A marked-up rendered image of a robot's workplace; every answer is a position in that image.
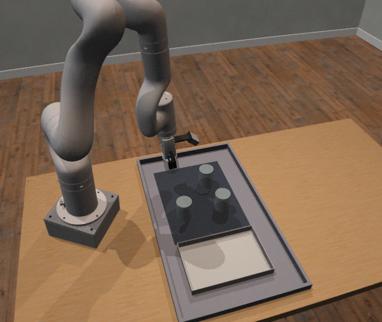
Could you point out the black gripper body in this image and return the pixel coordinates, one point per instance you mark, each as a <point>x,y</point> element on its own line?
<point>167,145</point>

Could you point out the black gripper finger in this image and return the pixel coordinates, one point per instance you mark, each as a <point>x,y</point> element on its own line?
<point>172,162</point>

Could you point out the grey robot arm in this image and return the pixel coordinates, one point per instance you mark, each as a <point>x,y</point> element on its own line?
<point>69,136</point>

